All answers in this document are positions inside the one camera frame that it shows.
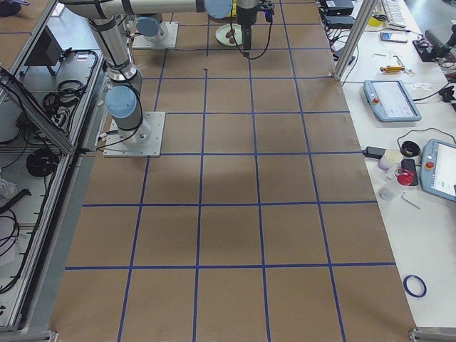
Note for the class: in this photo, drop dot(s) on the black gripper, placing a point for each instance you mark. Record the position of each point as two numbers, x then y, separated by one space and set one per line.
245 16

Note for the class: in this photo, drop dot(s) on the light green plate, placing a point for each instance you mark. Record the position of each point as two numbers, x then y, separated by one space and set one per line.
222 30

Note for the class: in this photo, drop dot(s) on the black laptop brick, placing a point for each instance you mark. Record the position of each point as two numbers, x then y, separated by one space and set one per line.
339 22

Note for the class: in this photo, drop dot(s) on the smartphone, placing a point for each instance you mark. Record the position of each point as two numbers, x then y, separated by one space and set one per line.
393 37

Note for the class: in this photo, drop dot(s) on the white keyboard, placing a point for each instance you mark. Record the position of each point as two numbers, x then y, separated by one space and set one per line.
393 13

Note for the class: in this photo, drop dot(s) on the far teach pendant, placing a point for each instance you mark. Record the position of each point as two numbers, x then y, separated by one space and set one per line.
390 101

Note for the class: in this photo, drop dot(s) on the teach pendant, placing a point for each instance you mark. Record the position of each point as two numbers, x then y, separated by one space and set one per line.
437 175
390 101

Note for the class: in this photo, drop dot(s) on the black power adapter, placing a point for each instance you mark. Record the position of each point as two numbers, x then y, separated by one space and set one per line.
373 152

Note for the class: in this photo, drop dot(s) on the white cup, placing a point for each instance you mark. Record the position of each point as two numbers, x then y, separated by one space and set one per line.
390 159

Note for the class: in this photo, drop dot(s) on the black bowl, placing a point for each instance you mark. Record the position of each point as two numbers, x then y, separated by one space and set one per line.
410 149

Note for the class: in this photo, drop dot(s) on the red round object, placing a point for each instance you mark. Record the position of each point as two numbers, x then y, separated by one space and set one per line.
404 177

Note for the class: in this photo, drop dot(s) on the hex key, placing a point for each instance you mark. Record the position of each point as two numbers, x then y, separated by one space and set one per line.
409 201

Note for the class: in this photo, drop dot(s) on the near teach pendant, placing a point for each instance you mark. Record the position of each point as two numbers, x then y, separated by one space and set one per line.
437 175

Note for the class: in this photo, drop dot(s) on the blue tape roll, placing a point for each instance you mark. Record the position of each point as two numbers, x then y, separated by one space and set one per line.
415 286

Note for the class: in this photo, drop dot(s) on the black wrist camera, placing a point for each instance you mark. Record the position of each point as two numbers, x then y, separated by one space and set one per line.
268 8

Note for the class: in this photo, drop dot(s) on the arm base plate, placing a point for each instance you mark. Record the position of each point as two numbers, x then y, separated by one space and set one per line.
147 141
141 43

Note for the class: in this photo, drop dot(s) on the aluminium frame post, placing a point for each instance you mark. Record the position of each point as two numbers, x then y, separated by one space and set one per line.
354 36

